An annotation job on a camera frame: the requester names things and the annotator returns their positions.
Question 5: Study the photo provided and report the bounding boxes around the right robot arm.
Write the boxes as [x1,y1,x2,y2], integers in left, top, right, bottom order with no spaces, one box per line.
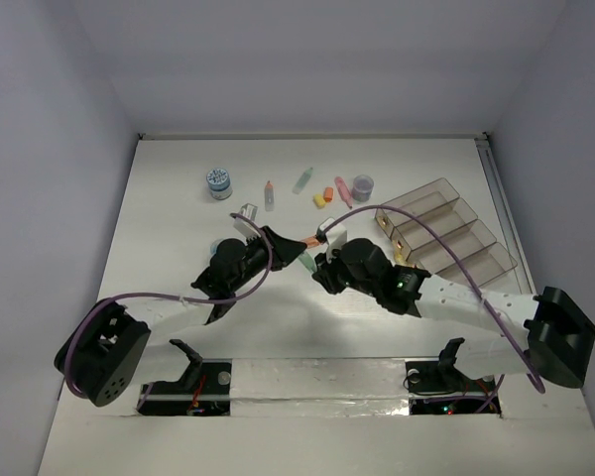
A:
[312,238,595,389]

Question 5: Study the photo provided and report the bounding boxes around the blue lidded paint jar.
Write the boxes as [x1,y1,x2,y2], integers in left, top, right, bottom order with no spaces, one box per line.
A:
[206,168,232,200]

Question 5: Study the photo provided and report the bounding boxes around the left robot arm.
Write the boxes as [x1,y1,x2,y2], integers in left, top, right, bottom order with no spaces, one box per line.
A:
[54,226,307,407]

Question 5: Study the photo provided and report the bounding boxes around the green highlighter on table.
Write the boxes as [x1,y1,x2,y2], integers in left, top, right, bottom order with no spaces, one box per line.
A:
[293,168,313,194]

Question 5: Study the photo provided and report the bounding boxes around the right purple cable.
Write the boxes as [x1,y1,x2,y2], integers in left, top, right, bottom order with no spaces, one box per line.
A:
[324,205,546,394]

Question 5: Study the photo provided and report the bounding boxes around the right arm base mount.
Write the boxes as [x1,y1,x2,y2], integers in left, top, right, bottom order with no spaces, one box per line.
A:
[403,337,502,416]

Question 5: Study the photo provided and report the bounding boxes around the aluminium rail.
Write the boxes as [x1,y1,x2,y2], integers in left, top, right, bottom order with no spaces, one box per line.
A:
[475,133,536,294]

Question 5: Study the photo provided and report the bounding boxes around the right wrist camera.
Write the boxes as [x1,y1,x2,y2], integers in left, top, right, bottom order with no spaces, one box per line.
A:
[315,217,348,248]

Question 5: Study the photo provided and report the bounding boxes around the silver foil strip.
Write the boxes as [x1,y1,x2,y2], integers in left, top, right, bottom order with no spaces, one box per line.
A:
[229,358,410,417]

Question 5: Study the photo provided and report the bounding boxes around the orange highlighter cap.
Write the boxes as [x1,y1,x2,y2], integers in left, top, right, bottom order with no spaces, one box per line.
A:
[322,187,334,202]

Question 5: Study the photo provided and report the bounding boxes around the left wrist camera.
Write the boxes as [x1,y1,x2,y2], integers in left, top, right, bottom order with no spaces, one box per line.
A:
[233,203,258,240]

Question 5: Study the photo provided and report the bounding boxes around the pink highlighter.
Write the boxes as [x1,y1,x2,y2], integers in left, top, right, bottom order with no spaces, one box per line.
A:
[334,177,353,209]

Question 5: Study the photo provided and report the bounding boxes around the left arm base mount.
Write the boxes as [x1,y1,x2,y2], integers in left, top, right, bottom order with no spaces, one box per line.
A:
[136,339,232,417]

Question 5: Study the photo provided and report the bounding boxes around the clear jar purple contents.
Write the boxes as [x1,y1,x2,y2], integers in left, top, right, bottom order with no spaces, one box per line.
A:
[351,175,374,203]

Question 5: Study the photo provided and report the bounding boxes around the clear jar blue contents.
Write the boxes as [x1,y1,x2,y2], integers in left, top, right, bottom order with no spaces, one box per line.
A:
[210,239,223,256]

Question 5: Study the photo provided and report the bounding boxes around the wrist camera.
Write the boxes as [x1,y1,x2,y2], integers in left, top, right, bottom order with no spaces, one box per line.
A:
[233,203,258,240]
[315,217,348,248]

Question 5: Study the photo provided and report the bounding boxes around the yellow highlighter cap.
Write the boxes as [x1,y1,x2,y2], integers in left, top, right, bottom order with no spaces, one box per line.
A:
[313,194,326,209]

